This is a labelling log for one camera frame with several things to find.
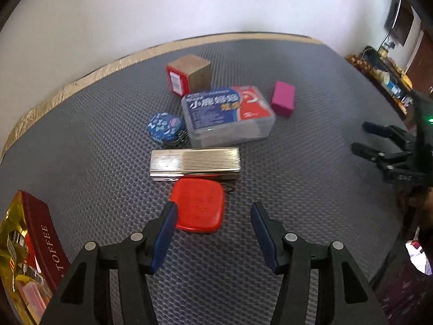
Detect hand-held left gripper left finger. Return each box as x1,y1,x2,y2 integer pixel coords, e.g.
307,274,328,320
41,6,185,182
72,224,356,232
41,202,178,325

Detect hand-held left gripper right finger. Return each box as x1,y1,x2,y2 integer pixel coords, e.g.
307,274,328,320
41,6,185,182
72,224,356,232
250,202,386,325

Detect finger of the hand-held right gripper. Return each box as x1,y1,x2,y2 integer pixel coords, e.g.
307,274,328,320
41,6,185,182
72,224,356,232
351,142,413,173
362,121,416,150

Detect red rounded case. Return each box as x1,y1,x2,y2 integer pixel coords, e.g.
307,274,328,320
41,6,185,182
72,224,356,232
169,178,225,234

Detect silver ribbed metal case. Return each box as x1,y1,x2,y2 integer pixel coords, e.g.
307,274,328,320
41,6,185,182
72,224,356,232
150,147,241,181

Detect pink block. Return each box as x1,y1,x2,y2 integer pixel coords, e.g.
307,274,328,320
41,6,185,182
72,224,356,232
271,80,296,118

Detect red tin box gold inside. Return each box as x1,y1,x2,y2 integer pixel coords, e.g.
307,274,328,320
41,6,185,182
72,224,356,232
0,190,71,325

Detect clear plastic box blue label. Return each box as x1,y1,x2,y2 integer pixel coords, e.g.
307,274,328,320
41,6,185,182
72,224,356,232
181,84,276,148

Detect clear box red ink pad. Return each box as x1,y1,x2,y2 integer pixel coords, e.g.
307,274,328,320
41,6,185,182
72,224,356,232
18,282,48,314

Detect small brown cardboard box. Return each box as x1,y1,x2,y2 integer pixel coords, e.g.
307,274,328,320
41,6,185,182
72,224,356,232
166,54,212,97

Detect dark wooden side table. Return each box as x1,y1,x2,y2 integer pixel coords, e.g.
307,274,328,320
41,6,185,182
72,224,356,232
345,45,415,119

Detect brown wooden cabinet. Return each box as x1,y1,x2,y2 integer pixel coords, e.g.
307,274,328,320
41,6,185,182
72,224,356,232
404,17,433,95

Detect pink white cloth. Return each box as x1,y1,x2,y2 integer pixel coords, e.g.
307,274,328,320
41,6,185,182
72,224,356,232
406,240,433,275

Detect dark patterned cloth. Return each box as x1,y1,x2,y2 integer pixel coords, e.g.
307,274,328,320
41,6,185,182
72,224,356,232
375,267,433,325

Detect wall television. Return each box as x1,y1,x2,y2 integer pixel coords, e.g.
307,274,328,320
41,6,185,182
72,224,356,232
384,0,415,46

